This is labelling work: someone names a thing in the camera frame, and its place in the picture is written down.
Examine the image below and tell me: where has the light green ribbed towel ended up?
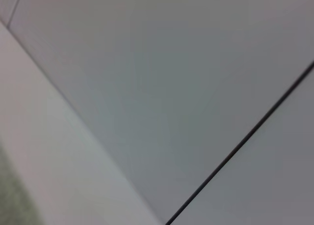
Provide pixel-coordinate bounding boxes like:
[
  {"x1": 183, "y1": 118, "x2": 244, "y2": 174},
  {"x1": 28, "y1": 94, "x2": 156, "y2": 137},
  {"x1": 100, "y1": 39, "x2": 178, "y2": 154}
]
[{"x1": 0, "y1": 142, "x2": 49, "y2": 225}]

